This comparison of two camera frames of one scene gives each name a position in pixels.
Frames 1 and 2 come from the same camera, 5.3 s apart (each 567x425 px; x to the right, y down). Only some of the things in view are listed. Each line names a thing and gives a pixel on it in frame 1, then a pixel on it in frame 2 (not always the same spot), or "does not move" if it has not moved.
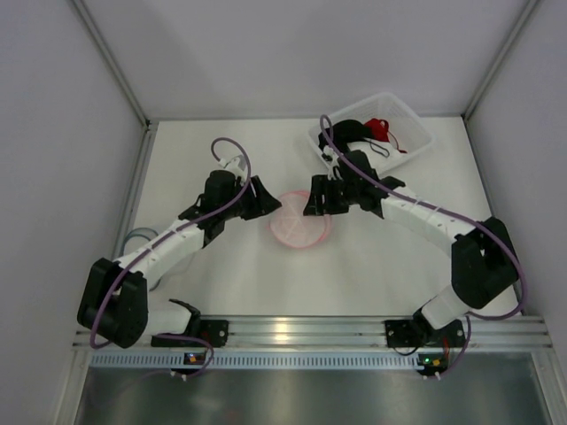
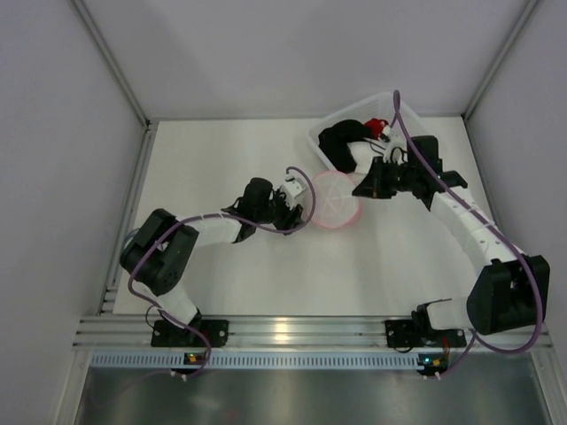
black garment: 345,132 does not move
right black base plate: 404,333 does not move
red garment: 380,128 does not move
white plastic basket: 406,129 does not move
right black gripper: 330,195 → 377,178
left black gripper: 248,199 → 289,216
